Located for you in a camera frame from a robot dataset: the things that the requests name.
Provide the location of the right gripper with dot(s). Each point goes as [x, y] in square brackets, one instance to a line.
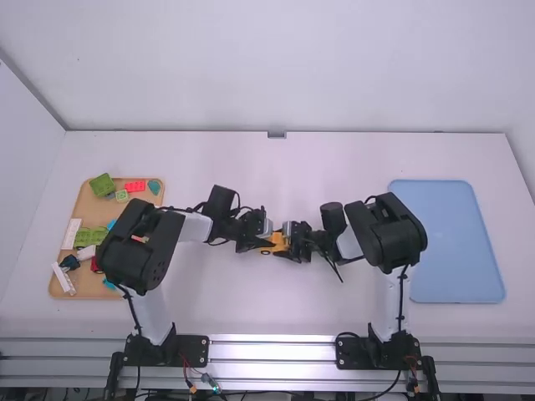
[302, 236]

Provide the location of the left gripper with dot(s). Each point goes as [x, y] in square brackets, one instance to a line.
[248, 227]

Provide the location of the yellow toy car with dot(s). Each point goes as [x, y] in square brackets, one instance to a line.
[276, 239]

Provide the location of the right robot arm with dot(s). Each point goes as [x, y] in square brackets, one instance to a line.
[393, 238]

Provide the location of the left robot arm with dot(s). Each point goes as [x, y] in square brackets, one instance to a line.
[138, 250]

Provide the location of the silver rails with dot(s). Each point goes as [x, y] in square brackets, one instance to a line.
[271, 355]

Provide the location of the teal toy brick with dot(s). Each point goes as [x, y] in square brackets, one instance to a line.
[109, 284]
[155, 187]
[111, 224]

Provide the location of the green toy brick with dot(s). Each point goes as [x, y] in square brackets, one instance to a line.
[122, 195]
[101, 185]
[88, 236]

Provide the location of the blue mat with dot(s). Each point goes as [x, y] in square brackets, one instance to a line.
[447, 242]

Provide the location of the white toy brick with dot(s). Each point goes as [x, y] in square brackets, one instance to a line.
[87, 252]
[72, 234]
[63, 279]

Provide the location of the tan tray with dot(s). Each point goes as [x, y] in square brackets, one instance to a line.
[83, 288]

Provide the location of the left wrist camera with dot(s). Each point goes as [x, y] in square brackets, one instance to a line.
[264, 229]

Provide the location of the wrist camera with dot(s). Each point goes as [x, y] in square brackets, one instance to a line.
[287, 229]
[264, 229]

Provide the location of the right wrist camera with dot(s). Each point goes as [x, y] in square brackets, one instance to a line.
[287, 229]

